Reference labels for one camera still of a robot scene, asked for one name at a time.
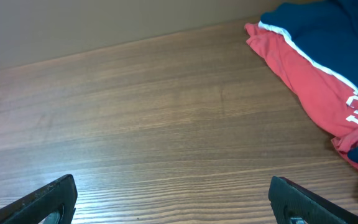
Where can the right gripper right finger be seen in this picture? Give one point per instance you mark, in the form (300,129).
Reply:
(293,204)

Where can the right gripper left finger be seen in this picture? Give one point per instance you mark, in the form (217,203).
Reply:
(52,203)

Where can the red and navy shirt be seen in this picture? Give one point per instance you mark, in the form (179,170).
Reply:
(313,49)

